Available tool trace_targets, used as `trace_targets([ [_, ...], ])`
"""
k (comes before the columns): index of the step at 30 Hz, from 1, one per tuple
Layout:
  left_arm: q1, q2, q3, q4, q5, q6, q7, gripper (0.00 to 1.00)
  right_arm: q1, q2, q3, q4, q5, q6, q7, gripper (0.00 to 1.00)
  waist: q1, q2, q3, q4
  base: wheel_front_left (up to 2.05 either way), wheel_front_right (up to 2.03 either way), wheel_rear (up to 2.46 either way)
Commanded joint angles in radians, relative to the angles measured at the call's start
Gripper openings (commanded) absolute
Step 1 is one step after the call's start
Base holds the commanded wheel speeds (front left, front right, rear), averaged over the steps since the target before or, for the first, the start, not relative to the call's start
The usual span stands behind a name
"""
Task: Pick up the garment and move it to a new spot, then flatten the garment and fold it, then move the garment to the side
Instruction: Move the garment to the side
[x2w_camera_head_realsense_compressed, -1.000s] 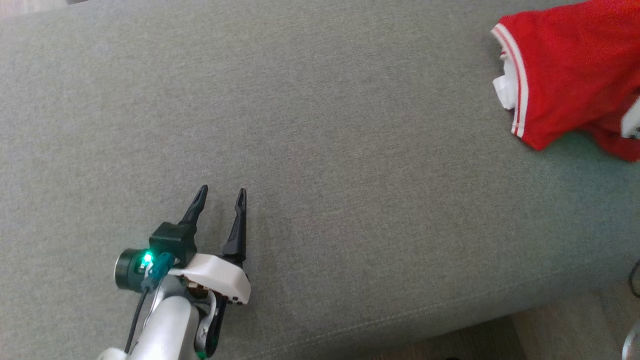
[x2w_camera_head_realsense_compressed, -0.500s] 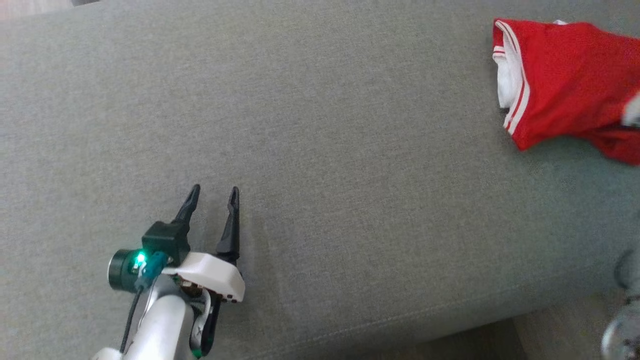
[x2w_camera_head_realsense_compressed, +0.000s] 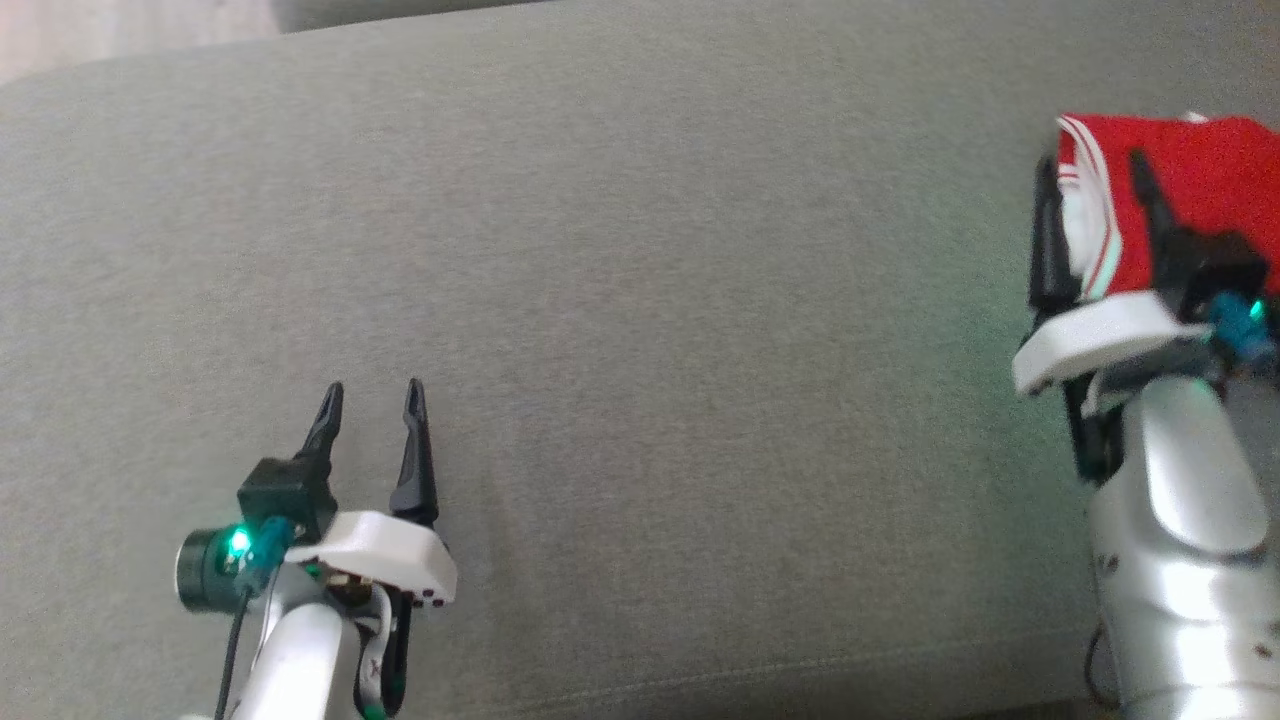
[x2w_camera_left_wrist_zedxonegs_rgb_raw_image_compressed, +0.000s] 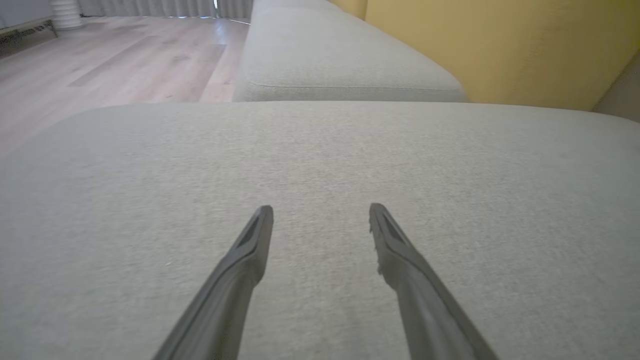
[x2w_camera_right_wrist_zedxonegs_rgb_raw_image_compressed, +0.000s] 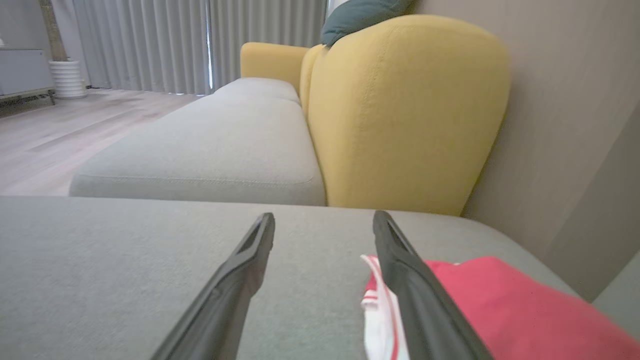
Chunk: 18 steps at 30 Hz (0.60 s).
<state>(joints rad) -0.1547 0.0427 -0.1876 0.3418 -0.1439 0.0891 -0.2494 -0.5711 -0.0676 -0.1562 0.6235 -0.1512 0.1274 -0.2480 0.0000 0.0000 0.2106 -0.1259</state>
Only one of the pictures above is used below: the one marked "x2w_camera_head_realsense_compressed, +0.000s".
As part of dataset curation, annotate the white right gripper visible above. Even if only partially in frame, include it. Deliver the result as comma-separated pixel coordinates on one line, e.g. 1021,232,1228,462
1012,148,1219,399

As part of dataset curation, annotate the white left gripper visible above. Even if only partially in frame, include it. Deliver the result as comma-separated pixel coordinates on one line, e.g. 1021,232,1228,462
177,378,459,614

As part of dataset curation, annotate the red jersey with white sleeves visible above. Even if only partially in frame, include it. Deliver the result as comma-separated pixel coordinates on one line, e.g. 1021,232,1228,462
1055,113,1280,302

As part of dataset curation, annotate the grey sofa seat cushion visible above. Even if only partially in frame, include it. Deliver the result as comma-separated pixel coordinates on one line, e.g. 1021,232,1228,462
0,0,1280,720

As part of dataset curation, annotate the grey sofa back cushion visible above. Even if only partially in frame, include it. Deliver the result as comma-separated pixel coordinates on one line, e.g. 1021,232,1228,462
270,0,546,34

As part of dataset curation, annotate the teal left camera plug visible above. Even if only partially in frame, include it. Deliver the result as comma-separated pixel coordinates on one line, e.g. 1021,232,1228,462
240,515,298,593

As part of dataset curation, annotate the teal camera plug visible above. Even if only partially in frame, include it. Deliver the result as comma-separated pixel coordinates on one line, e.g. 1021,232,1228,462
240,515,298,593
1205,295,1280,368

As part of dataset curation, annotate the teal right camera plug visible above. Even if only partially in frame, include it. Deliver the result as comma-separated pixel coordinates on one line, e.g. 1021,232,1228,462
1205,295,1280,368

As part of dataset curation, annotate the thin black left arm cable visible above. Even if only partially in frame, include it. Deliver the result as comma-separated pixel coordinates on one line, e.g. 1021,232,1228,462
214,585,257,720

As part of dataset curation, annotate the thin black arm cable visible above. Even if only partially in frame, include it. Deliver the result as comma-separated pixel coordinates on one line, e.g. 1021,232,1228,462
214,585,257,720
1083,625,1123,709

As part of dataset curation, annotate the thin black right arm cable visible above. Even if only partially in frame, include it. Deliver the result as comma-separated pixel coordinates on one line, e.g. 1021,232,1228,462
1083,625,1123,709

